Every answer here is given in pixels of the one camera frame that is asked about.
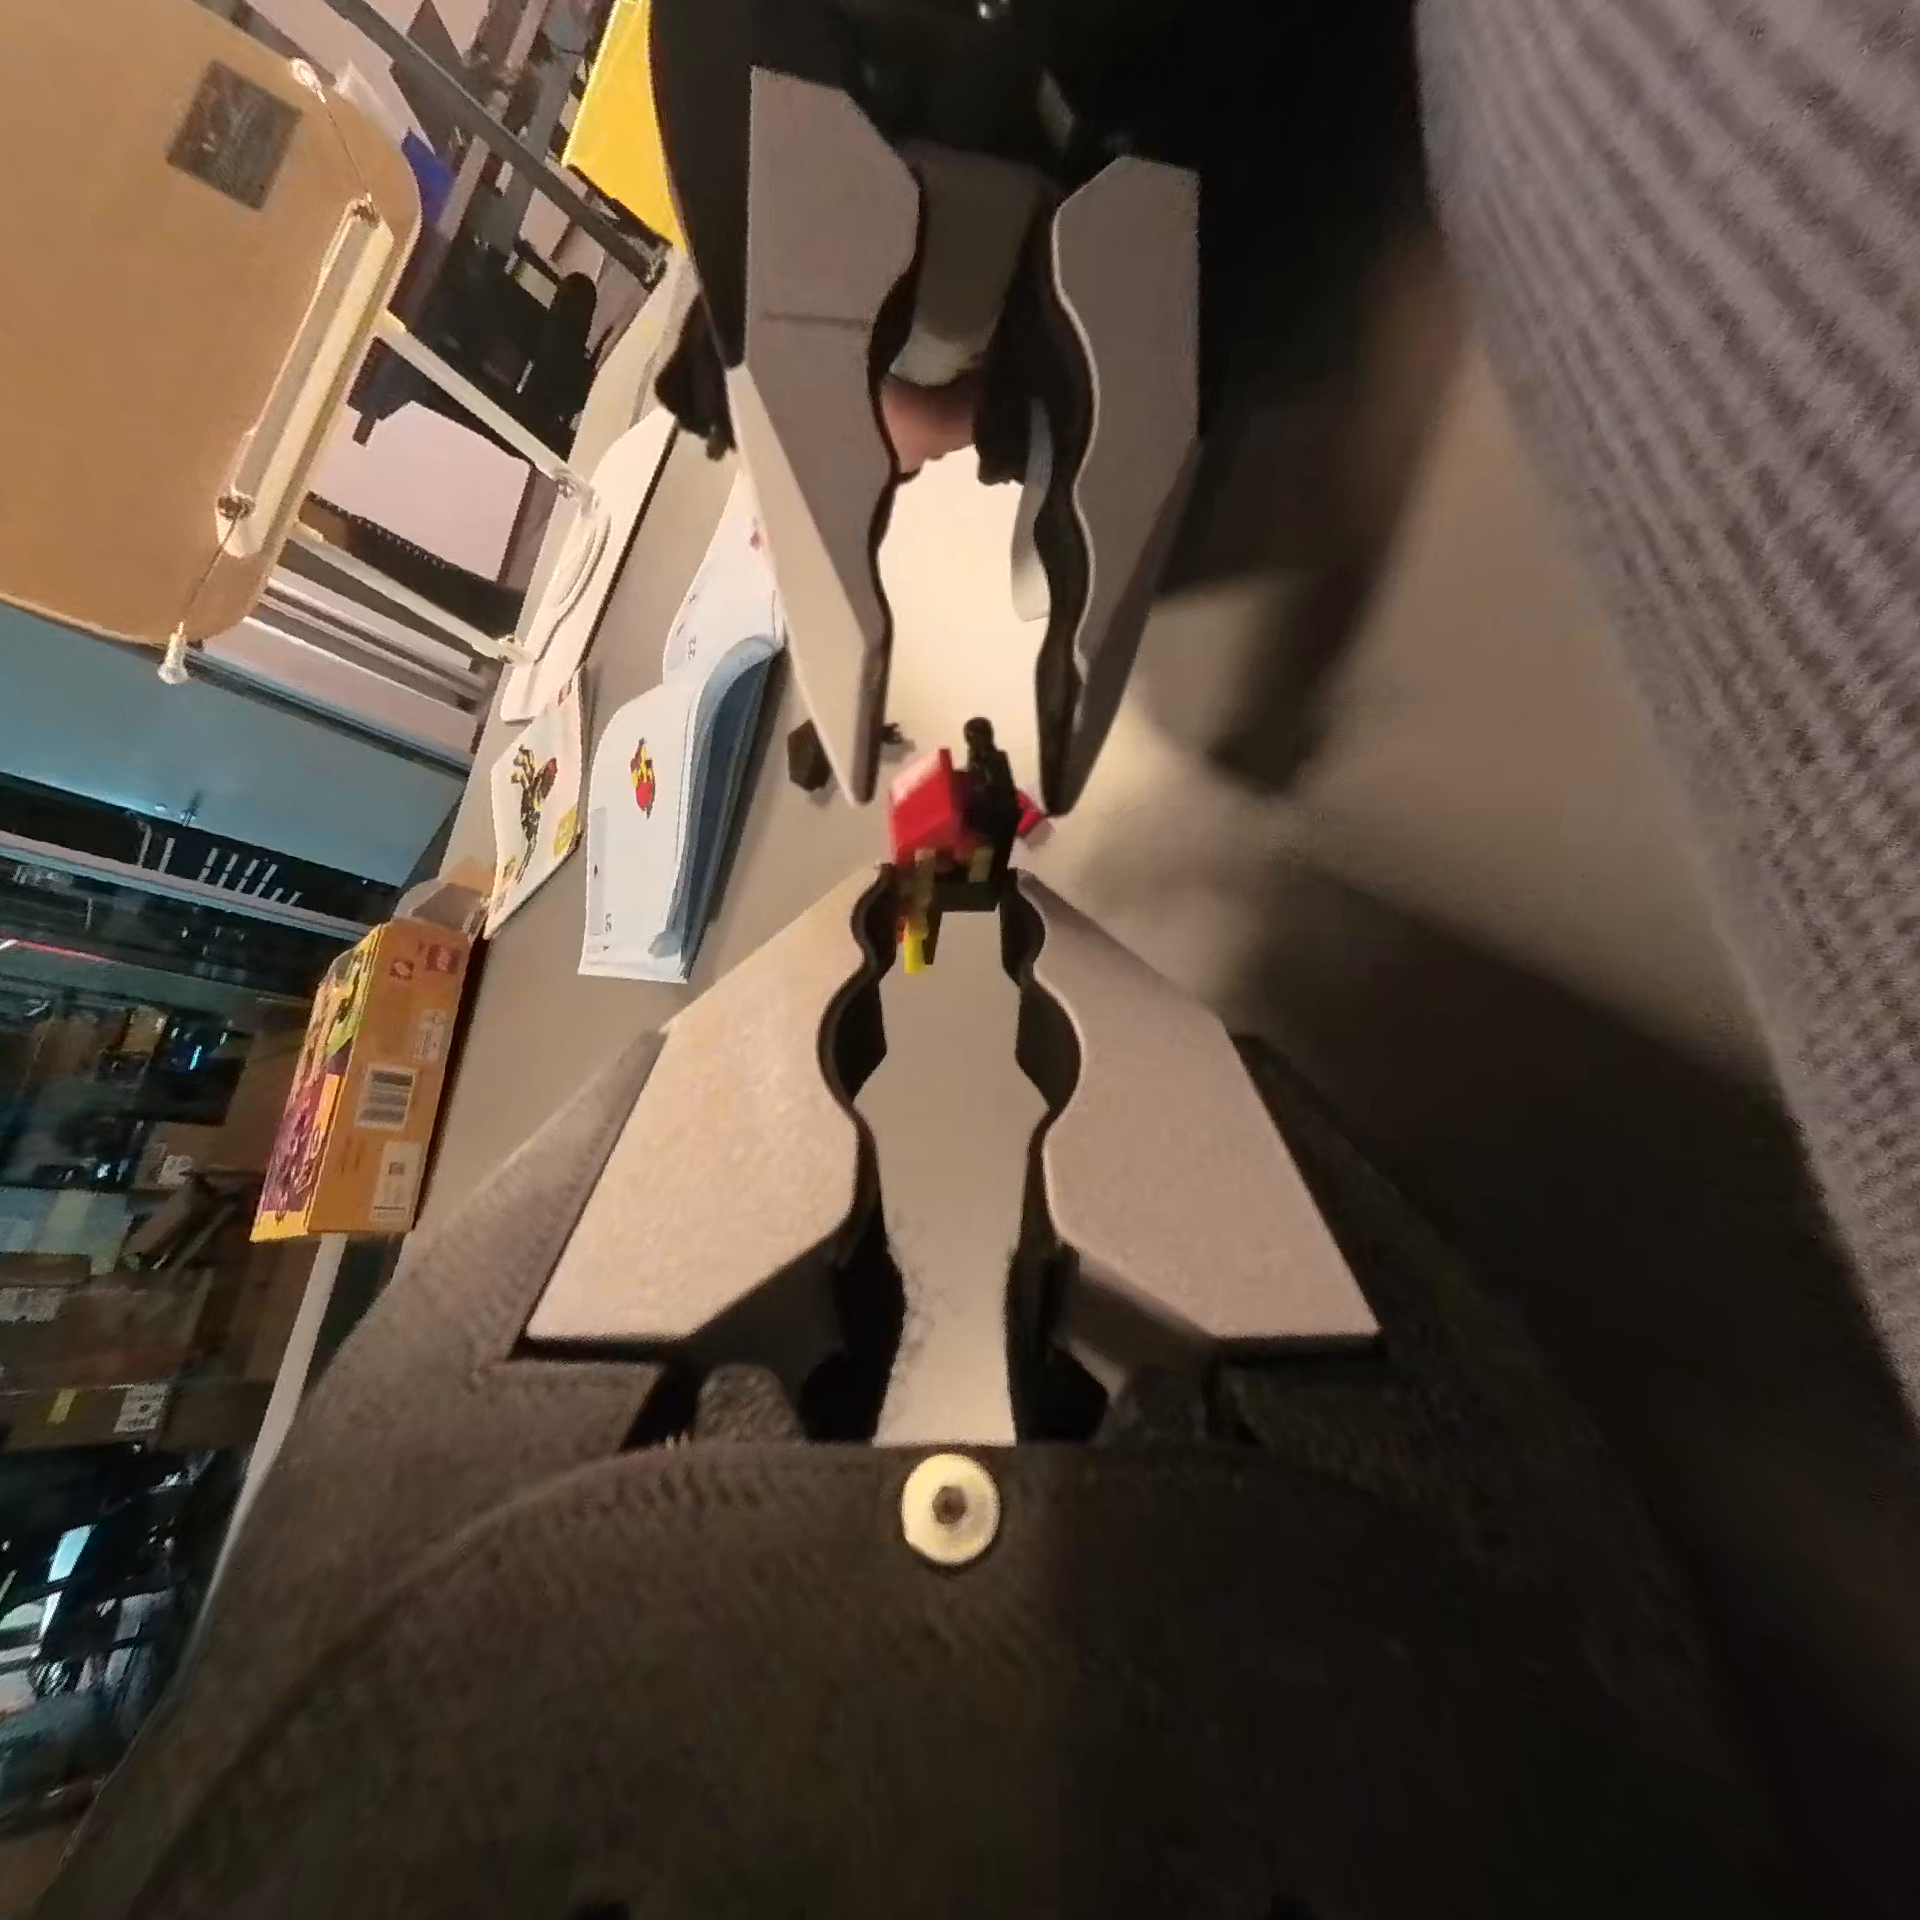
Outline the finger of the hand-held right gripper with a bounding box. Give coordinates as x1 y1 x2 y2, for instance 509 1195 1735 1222
728 64 924 808
1035 153 1207 815

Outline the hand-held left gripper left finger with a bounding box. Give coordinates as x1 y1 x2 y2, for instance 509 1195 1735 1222
525 867 902 1344

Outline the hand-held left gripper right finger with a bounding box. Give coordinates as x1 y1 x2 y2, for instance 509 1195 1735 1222
1009 876 1381 1351

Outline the yellow plastic bin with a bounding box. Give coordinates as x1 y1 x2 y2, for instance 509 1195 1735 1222
560 0 688 255

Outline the red yellow lego model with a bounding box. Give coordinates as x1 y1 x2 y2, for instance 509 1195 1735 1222
886 718 1049 981

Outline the person's right forearm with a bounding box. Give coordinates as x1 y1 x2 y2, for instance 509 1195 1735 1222
1207 0 1463 601

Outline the orange cardboard lego box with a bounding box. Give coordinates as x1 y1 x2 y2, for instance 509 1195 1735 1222
248 883 481 1243

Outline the person's right hand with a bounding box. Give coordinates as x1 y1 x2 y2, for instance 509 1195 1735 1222
877 374 985 470

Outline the open instruction booklet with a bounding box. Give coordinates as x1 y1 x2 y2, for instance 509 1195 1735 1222
579 475 789 987

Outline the white instruction leaflet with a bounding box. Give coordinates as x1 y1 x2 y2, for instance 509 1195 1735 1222
483 665 590 940

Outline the person's grey sweater torso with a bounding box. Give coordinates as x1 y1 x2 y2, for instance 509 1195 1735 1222
1409 0 1920 1443

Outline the wooden book stand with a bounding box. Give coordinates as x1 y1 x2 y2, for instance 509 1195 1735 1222
0 0 680 724

